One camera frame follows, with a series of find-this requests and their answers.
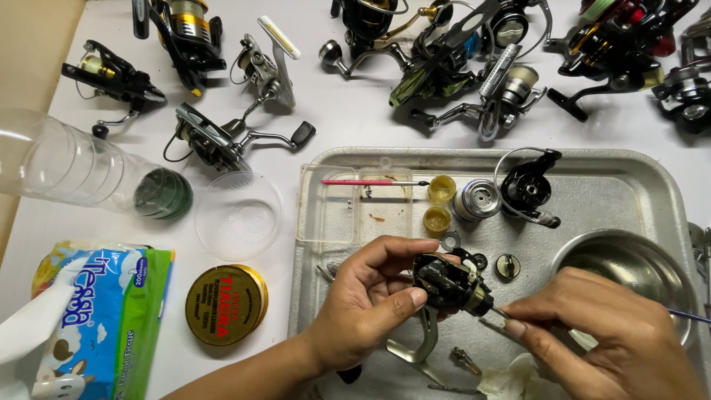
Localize person's left hand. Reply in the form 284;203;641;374
303;236;462;380

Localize person's right hand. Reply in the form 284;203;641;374
500;268;710;400

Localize blue handled thin brush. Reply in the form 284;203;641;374
489;306;711;326

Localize black gold fishing reel body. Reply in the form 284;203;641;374
386;253;511;385

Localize small silver metal parts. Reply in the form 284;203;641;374
316;261;340;285

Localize stainless steel bowl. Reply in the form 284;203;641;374
549;228;698;351

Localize clear plastic compartment box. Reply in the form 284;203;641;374
296;163;415;246

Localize crumpled white tissue piece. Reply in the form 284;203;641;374
477;352;574;400

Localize small yellow grease cap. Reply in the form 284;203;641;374
423;206;452;234
428;175;457;203

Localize small brass screw shaft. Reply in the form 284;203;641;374
450;347;483;377

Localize round silver black knob cap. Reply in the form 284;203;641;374
495;253;522;280

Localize gold fishing line spool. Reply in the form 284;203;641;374
184;263;270;347

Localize thin metal rod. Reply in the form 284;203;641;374
427;384;485;396

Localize clear round plastic lid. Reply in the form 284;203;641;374
194;170;283;262

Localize silver metal tray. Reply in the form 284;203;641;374
288;147;711;400

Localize silver reel spool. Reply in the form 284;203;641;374
451;178;504;223

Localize green blue facial tissue pack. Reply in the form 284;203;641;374
0;239;176;400

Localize black green reel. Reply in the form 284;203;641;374
388;0;501;110

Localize silver grey reel black knob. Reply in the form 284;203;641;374
409;44;549;143

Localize black red reel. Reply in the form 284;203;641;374
543;0;702;123

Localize clear plastic bottle green base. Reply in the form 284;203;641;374
0;107;194;221

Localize black reel silver bail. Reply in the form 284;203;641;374
479;0;554;57

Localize black reel yellow line spool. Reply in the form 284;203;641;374
60;39;167;141

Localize black reel handle knob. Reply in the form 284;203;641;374
336;363;363;386

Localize pink handled thin brush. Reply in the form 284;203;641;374
321;178;431;187

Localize black rotor with bail wire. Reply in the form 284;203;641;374
493;147;563;230

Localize silver reel white handle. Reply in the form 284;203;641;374
229;15;303;121

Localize black reel gold handle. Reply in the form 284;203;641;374
318;0;452;79

